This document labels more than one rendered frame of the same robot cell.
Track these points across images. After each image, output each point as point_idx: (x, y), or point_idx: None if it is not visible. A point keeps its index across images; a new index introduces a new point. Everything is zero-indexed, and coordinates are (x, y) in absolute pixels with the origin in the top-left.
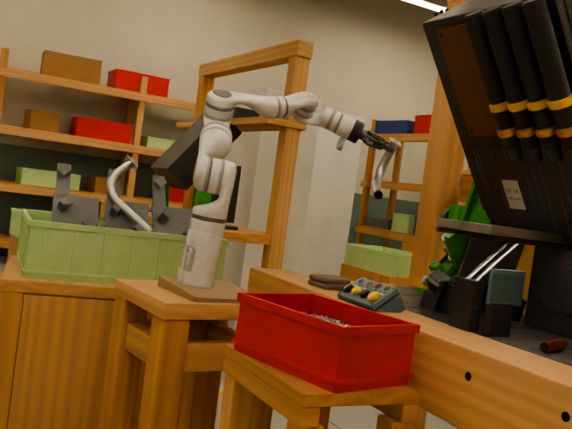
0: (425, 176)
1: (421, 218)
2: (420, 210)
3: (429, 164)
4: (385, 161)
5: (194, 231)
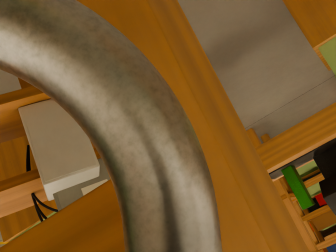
0: (213, 179)
1: (121, 23)
2: (148, 38)
3: (224, 247)
4: (122, 222)
5: None
